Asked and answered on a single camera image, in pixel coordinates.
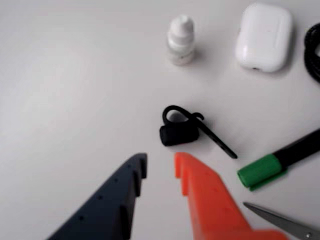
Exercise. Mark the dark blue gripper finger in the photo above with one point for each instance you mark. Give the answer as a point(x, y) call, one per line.
point(105, 200)

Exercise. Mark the black marker green cap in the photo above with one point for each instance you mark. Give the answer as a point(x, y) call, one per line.
point(260, 170)

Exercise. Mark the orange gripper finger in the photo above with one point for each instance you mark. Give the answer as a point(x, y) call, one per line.
point(210, 207)

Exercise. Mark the small white dropper bottle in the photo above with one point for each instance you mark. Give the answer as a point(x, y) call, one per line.
point(181, 40)

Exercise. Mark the white earbuds case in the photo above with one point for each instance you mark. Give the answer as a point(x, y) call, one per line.
point(265, 37)

